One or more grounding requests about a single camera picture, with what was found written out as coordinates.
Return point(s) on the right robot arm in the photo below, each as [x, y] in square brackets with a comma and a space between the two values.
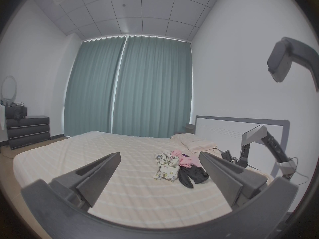
[254, 134]

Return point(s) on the black chest of drawers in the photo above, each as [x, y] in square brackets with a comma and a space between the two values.
[27, 133]

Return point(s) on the dark purple garment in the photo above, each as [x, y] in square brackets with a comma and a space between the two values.
[185, 155]

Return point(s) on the pink garment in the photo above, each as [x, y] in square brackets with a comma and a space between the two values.
[189, 161]

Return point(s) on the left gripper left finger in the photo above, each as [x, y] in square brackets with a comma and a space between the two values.
[97, 178]

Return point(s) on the white hanging cloth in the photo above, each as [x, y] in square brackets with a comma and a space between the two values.
[2, 118]

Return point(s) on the white printed garment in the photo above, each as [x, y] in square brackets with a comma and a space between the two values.
[165, 168]

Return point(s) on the bed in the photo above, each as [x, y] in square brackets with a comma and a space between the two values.
[139, 188]

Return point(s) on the cream pillow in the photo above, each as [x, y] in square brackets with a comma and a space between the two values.
[196, 143]

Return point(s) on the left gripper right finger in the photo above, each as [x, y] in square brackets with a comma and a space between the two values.
[224, 180]

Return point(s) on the dark grey draped cloth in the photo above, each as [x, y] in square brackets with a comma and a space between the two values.
[19, 113]

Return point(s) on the grey bedside table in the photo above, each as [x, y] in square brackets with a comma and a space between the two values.
[189, 128]

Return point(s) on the round white mirror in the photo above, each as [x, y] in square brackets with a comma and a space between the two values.
[9, 88]

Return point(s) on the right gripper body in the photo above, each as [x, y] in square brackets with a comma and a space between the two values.
[227, 156]

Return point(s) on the blue-green curtain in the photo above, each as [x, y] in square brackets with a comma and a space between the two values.
[154, 88]
[92, 88]

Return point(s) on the black T-shirt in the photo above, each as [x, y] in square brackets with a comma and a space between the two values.
[192, 177]

